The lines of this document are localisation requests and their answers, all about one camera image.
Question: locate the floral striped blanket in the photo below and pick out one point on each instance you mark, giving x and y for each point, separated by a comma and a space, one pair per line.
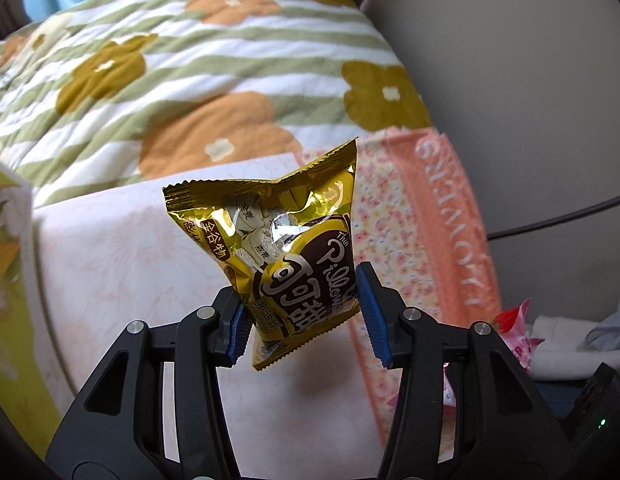
189, 45

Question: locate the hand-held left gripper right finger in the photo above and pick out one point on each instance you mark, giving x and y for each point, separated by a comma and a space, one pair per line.
372, 320

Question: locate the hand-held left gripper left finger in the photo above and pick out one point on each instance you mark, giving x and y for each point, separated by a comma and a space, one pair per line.
237, 332

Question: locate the white cloth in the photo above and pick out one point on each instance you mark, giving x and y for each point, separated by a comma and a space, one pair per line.
560, 345

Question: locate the grey blue cloth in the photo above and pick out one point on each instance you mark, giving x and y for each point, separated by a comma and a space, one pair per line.
612, 320

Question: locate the dark blue cloth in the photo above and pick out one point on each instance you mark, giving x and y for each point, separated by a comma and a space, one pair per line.
552, 392

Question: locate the pink snack packet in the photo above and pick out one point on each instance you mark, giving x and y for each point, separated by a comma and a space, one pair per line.
515, 327

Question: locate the gold snack packet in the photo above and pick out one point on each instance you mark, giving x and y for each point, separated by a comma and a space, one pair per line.
290, 260

